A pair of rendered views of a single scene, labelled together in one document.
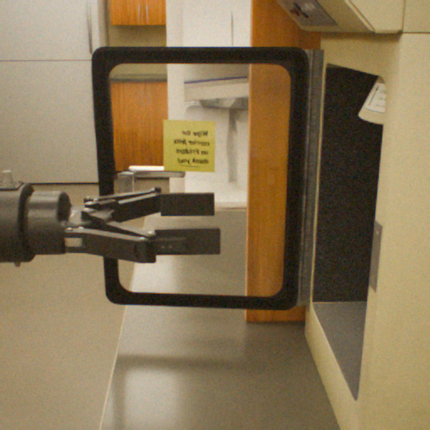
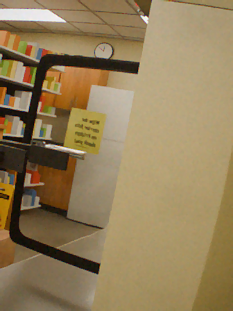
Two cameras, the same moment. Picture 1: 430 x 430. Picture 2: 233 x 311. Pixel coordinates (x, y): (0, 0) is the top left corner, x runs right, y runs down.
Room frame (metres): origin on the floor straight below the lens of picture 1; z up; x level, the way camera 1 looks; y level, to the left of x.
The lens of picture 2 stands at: (0.10, -0.31, 1.26)
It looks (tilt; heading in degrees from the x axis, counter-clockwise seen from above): 3 degrees down; 20
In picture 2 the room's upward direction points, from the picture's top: 11 degrees clockwise
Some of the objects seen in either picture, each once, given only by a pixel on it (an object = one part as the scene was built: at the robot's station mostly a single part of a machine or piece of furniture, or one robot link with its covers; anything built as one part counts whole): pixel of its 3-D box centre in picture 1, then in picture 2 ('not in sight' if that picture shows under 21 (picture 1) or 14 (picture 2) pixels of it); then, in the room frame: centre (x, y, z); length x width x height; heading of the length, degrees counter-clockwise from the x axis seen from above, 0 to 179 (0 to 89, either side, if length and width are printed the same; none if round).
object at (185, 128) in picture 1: (199, 185); (84, 163); (0.84, 0.02, 1.19); 0.30 x 0.01 x 0.40; 86
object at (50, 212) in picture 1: (73, 222); not in sight; (0.65, 0.16, 1.20); 0.09 x 0.08 x 0.07; 92
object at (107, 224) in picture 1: (117, 234); not in sight; (0.61, 0.10, 1.20); 0.11 x 0.01 x 0.04; 51
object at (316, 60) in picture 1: (309, 188); not in sight; (0.83, -0.14, 1.19); 0.03 x 0.02 x 0.39; 2
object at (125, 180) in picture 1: (126, 191); (34, 155); (0.84, 0.13, 1.18); 0.02 x 0.02 x 0.06; 86
